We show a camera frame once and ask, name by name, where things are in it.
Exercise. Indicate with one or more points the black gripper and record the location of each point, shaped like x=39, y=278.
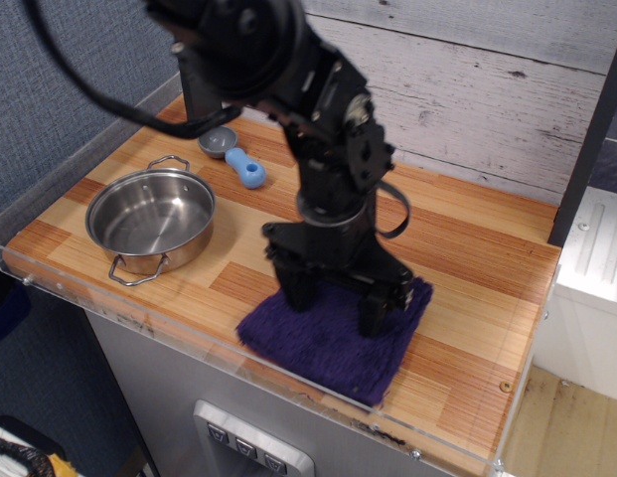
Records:
x=347, y=254

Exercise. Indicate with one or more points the purple cloth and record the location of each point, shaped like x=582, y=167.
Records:
x=324, y=344

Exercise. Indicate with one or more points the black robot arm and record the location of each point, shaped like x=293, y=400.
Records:
x=264, y=55

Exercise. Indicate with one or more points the yellow cloth scrap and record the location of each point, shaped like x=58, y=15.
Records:
x=61, y=467

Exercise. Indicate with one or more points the silver dispenser button panel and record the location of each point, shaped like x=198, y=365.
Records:
x=237, y=448

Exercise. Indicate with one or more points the stainless steel pot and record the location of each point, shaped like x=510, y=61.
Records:
x=152, y=221

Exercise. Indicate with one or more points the blue grey toy scoop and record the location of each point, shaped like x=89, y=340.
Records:
x=222, y=143

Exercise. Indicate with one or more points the white metal side cabinet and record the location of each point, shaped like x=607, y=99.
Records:
x=577, y=338

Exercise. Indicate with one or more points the clear acrylic table guard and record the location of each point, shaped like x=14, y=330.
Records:
x=482, y=243

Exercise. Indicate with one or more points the black left vertical post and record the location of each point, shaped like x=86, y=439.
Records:
x=199, y=99

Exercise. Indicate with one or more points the black vertical post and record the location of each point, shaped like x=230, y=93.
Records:
x=199, y=99
x=582, y=171

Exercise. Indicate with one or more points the black right vertical post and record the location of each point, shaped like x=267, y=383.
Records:
x=582, y=171

